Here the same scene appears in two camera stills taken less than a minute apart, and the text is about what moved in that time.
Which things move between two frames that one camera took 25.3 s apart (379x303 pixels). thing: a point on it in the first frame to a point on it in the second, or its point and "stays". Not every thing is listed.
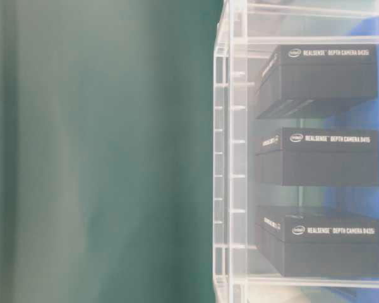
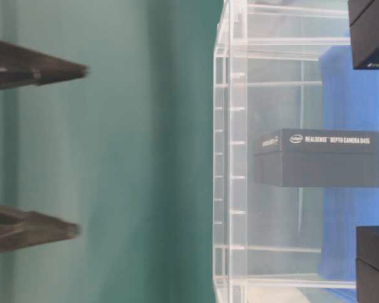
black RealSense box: [320, 81] to [371, 34]
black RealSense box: [319, 156] stays
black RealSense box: [304, 242] to [373, 264]
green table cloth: [100, 151] stays
